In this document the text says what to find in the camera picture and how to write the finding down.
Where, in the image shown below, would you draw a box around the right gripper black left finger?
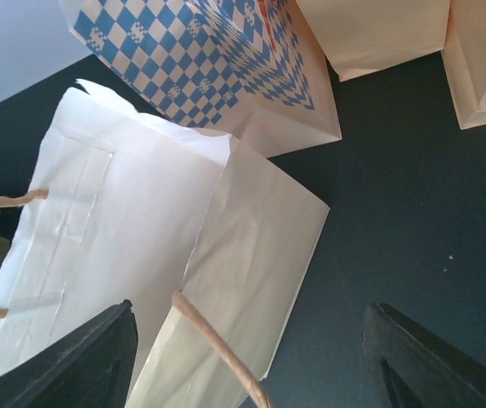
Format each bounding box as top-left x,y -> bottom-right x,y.
0,300 -> 138,407

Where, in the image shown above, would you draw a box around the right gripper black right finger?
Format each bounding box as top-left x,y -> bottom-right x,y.
361,303 -> 486,407

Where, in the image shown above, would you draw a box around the blue patterned paper bag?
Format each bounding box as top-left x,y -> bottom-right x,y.
60,0 -> 342,157

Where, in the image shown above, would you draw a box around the cream paper bag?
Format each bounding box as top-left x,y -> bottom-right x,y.
0,80 -> 329,407

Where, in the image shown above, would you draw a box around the orange paper bag blue handles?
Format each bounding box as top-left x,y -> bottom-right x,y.
297,0 -> 451,82

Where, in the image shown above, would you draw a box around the orange paper bag white handles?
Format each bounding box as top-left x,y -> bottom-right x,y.
442,0 -> 486,129

